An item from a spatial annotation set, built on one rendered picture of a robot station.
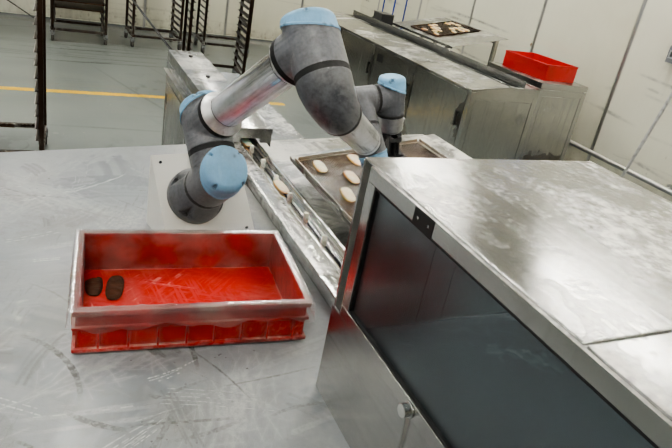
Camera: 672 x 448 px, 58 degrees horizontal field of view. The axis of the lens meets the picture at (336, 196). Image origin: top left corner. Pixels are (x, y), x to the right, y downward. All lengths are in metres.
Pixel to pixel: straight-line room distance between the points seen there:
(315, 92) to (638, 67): 4.64
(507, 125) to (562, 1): 1.90
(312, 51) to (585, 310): 0.73
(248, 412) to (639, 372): 0.72
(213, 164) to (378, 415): 0.72
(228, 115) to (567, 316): 0.96
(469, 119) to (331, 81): 3.39
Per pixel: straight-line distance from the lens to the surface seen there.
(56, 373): 1.25
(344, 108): 1.21
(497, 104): 4.65
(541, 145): 5.31
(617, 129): 5.72
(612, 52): 5.85
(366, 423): 1.08
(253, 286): 1.50
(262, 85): 1.34
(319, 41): 1.22
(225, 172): 1.47
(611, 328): 0.71
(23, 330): 1.36
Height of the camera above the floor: 1.62
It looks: 23 degrees down
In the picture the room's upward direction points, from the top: 11 degrees clockwise
